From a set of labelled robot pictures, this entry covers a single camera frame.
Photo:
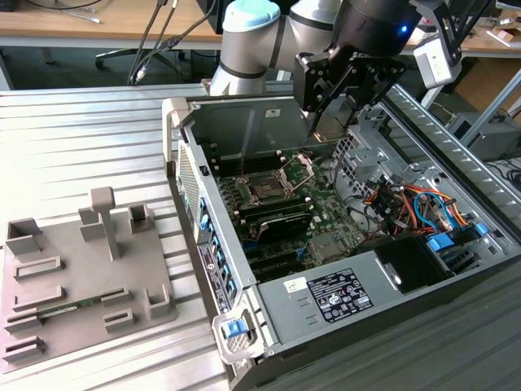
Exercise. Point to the grey plastic parts rack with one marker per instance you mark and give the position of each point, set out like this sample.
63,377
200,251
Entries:
81,277

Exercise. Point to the black expansion slot row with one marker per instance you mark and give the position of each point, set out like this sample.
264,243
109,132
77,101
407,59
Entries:
277,260

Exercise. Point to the blue disk carrier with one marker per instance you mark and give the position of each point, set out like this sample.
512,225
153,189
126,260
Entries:
440,243

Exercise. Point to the silver chipset heat sink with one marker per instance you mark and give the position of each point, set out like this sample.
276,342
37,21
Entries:
327,246

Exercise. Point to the black plastic shroud box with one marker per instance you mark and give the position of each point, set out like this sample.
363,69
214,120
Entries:
407,260

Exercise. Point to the green motherboard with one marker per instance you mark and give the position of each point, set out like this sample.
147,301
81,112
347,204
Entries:
331,213

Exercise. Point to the grey PC tower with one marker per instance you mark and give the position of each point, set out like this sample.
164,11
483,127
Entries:
496,138

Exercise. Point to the black graphics card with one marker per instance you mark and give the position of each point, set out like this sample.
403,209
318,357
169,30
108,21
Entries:
285,228

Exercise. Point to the small blue clip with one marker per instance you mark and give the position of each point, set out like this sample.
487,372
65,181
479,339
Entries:
480,229

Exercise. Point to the small brown cardboard piece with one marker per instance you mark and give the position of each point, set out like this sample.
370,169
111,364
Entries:
506,37

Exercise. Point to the green RAM stick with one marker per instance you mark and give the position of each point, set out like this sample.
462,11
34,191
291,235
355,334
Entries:
81,303

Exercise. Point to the CPU socket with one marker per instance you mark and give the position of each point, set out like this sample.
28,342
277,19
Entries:
266,188

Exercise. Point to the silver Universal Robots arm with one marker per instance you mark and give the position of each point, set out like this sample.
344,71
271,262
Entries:
252,45

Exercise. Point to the grey power supply unit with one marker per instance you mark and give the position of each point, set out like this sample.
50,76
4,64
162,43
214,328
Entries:
281,322

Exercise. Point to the open grey PC case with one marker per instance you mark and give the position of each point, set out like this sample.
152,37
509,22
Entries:
228,118

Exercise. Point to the black RAM slot row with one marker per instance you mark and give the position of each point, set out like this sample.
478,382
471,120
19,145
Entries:
272,207
264,164

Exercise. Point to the black computer tower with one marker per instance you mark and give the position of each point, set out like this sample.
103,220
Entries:
211,20

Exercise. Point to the silver square CPU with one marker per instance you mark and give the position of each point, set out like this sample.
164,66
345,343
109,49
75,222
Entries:
331,132

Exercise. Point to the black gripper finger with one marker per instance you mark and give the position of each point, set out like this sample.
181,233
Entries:
315,81
374,81

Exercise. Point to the office chair base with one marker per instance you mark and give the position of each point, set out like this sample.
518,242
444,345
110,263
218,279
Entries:
118,55

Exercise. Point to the brown cardboard box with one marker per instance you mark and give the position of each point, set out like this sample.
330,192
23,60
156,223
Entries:
488,81

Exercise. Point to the blue case latch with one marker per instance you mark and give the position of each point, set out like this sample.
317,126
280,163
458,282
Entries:
235,329

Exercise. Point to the black monitor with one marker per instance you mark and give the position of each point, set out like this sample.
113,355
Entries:
484,6

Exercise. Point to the perforated metal drive cage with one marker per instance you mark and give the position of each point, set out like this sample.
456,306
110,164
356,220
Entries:
366,163

